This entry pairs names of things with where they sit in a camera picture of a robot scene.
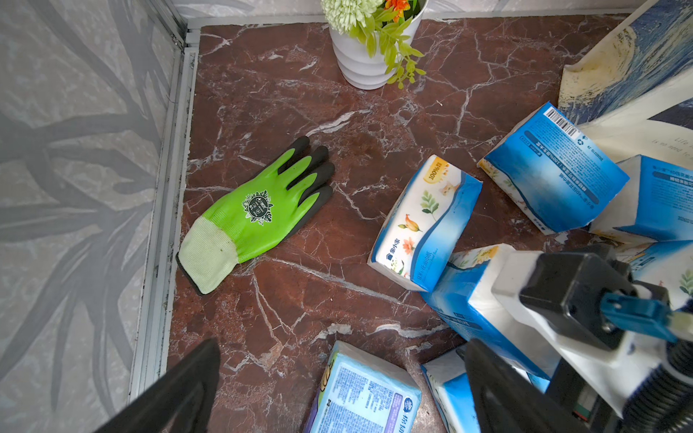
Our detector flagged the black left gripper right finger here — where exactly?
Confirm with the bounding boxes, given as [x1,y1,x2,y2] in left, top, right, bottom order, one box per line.
[465,339,588,433]

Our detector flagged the blue tissue pack centre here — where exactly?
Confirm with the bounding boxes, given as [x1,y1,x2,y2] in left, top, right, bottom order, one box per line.
[616,241,693,310]

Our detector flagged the blue tissue pack near bag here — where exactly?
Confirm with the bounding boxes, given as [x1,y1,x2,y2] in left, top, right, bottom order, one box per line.
[589,155,692,244]

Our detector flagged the artificial green flower plant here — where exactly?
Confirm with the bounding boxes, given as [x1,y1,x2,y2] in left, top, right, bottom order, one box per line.
[320,0,427,90]

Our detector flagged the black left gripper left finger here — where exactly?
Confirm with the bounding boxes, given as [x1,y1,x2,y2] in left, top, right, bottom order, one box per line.
[99,338,220,432]

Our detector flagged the blue barcode tissue pack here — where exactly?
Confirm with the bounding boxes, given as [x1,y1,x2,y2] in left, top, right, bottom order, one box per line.
[478,102,630,235]

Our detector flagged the blue white tissue pack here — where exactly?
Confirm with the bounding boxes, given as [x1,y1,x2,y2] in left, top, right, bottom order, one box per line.
[422,244,561,379]

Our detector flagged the blue tissue pack front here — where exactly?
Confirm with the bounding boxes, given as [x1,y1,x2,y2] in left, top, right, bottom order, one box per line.
[422,344,561,432]

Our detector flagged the white ribbed flower pot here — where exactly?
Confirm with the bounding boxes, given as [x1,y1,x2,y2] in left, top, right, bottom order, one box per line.
[328,0,429,91]

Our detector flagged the blue floral tissue pack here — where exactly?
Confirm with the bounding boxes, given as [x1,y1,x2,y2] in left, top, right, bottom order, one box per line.
[368,155,483,292]

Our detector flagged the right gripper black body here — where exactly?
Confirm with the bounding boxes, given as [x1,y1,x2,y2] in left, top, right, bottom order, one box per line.
[491,245,672,418]

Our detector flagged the cream starry night canvas bag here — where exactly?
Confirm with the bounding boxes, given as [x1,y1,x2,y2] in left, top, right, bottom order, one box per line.
[557,0,693,171]

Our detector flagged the light blue wipes pack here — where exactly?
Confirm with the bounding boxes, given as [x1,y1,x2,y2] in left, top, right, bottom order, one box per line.
[303,341,422,433]

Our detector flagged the green black work glove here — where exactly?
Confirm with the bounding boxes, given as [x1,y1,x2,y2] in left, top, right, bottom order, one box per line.
[177,136,335,294]

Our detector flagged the black corrugated right cable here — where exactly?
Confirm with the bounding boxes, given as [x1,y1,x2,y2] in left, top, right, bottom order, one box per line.
[619,340,693,433]

